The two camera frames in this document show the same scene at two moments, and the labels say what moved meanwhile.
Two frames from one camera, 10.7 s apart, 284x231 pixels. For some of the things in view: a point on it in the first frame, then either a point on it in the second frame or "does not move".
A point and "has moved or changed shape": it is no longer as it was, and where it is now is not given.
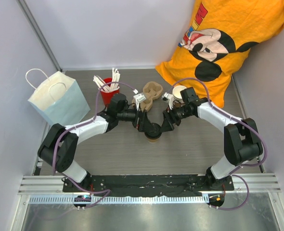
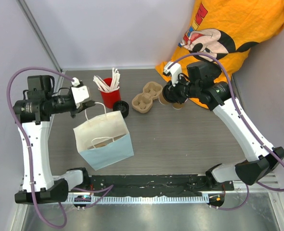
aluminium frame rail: (26, 9) does not move
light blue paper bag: (60, 100) has moved or changed shape
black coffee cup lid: (156, 131) to (168, 92)
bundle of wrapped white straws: (115, 78) does not move
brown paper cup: (152, 141) to (162, 100)
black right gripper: (169, 117) to (178, 98)
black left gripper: (141, 121) to (82, 106)
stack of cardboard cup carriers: (152, 91) does not move
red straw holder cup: (107, 96) does not move
